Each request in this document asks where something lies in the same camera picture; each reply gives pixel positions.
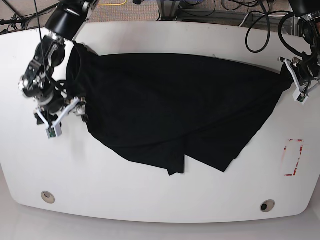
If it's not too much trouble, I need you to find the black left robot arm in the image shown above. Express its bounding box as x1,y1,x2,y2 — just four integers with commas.
239,0,320,103

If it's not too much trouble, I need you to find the left table grommet hole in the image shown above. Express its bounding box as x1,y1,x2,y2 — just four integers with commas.
41,191,55,204

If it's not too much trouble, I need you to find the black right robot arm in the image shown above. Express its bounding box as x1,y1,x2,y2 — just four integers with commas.
19,0,99,125

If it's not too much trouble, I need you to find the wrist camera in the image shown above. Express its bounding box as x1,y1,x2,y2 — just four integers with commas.
46,124,62,139
292,89,309,105

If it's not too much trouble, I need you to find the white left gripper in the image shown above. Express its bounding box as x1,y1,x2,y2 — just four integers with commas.
277,56,320,97

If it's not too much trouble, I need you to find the black T-shirt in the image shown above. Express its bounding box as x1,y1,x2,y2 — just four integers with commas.
66,43,293,175

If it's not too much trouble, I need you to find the red tape rectangle marking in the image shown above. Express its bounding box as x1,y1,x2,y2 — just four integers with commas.
281,139,304,177

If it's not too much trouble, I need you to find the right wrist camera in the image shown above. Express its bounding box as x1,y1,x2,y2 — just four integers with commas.
46,124,62,139

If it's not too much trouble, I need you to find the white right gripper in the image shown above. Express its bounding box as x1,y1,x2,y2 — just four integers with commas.
34,97,87,128

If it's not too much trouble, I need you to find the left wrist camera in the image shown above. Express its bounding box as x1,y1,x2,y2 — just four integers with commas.
292,89,309,105

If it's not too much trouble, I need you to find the table grommet hole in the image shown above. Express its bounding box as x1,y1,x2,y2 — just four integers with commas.
260,199,276,213
41,191,55,204

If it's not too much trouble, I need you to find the yellow cable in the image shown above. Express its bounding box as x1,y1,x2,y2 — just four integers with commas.
98,0,128,7

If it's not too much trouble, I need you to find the right table grommet hole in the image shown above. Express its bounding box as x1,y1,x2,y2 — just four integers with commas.
260,199,276,213

